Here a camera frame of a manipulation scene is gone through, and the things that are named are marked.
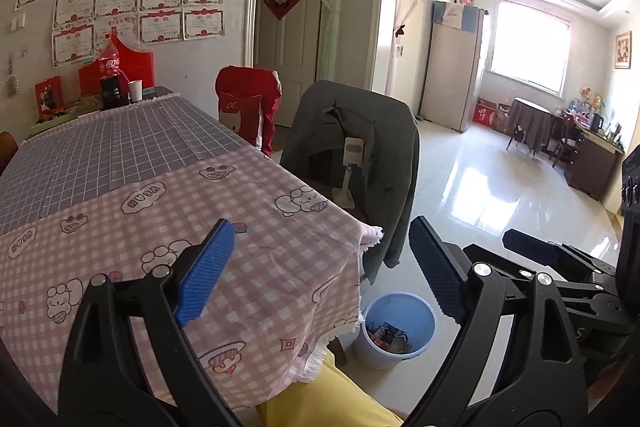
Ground dark dining chair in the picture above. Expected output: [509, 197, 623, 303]
[300, 147, 381, 285]

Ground red carton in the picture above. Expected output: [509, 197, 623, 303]
[472, 99, 498, 130]

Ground round table with brown cloth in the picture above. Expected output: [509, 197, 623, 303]
[506, 97, 553, 158]

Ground blue plastic bin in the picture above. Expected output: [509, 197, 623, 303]
[353, 292, 438, 370]

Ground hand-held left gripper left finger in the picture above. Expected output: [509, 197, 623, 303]
[57, 218, 246, 427]

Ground small framed wall picture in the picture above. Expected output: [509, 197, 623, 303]
[614, 32, 632, 70]

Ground white device on stand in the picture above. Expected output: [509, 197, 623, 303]
[332, 138, 367, 208]

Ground beige refrigerator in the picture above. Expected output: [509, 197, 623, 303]
[419, 1, 488, 132]

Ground red diamond door decoration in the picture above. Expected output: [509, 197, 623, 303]
[263, 0, 302, 22]

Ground red photo card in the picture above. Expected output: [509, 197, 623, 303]
[35, 76, 63, 114]

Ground pink checked tablecloth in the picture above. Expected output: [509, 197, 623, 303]
[0, 149, 386, 413]

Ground brown carton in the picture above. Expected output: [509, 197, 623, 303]
[492, 104, 513, 135]

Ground colourful toy figurines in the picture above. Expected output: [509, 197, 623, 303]
[570, 94, 611, 118]

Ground dark wooden chair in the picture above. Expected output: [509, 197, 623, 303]
[551, 112, 583, 170]

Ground cola bottle with red label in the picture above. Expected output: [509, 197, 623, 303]
[98, 34, 123, 109]

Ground red gift box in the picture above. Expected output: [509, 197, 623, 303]
[78, 42, 154, 95]

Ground brown wooden chair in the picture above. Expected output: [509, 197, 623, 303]
[0, 131, 20, 178]

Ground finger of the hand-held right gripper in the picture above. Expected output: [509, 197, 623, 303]
[462, 243, 621, 304]
[502, 228, 621, 289]

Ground blue cloth cover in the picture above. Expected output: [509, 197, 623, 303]
[432, 1, 483, 30]

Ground dark wooden cabinet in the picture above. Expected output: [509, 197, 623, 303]
[565, 122, 626, 202]

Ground bright window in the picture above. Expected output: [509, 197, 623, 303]
[490, 0, 573, 98]

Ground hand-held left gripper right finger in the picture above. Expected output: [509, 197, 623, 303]
[400, 215, 591, 427]

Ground green flat boxes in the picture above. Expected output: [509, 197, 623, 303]
[30, 104, 81, 132]

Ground white door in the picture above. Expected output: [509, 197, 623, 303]
[255, 0, 323, 128]

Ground chair with grey jacket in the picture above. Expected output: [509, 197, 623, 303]
[280, 80, 421, 284]

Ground grey grid tablecloth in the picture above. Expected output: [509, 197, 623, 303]
[0, 93, 261, 235]

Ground person's yellow trouser leg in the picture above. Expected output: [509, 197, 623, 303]
[255, 349, 406, 427]

